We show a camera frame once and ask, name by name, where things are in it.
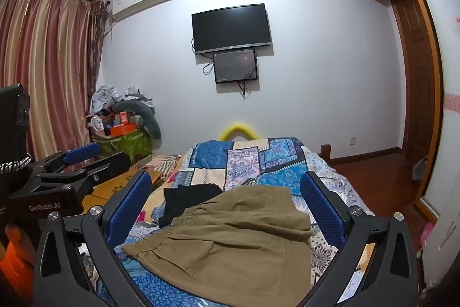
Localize striped cloth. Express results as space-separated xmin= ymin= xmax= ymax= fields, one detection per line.
xmin=143 ymin=153 xmax=183 ymax=182

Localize pink object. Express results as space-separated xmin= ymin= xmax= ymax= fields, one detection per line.
xmin=418 ymin=221 xmax=435 ymax=259

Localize black garment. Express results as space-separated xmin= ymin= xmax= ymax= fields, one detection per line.
xmin=158 ymin=184 xmax=224 ymax=228

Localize grey plush toy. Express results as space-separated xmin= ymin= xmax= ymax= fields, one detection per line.
xmin=112 ymin=99 xmax=162 ymax=140

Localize patchwork printed blanket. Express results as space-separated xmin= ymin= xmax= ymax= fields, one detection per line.
xmin=77 ymin=137 xmax=377 ymax=307

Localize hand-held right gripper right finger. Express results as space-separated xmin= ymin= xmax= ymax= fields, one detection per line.
xmin=299 ymin=170 xmax=421 ymax=307

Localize striped pink curtain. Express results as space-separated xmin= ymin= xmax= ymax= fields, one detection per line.
xmin=0 ymin=0 xmax=109 ymax=164

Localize black wall television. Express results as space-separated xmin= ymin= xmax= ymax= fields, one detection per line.
xmin=191 ymin=3 xmax=273 ymax=55

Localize black television cable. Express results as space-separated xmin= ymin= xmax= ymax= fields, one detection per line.
xmin=202 ymin=54 xmax=216 ymax=76

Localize khaki pants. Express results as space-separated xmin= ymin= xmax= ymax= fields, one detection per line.
xmin=121 ymin=186 xmax=314 ymax=307

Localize pile of grey clothes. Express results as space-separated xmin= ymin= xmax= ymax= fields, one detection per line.
xmin=90 ymin=85 xmax=154 ymax=115

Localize brown wooden door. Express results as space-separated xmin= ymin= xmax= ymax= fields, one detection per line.
xmin=389 ymin=0 xmax=438 ymax=158

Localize black monitor cable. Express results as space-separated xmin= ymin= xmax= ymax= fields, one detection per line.
xmin=238 ymin=79 xmax=253 ymax=98

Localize orange box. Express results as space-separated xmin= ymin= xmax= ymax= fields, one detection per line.
xmin=110 ymin=123 xmax=138 ymax=137

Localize yellow foam tube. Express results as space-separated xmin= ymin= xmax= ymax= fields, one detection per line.
xmin=218 ymin=123 xmax=260 ymax=142

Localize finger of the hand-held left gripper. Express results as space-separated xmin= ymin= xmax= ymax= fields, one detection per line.
xmin=33 ymin=142 xmax=102 ymax=174
xmin=38 ymin=152 xmax=131 ymax=190

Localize green patterned bag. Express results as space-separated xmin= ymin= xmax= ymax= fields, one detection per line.
xmin=92 ymin=127 xmax=154 ymax=165

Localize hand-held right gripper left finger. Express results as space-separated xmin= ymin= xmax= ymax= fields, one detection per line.
xmin=33 ymin=169 xmax=153 ymax=307

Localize small black monitor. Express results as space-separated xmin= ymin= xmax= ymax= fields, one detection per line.
xmin=212 ymin=48 xmax=259 ymax=84

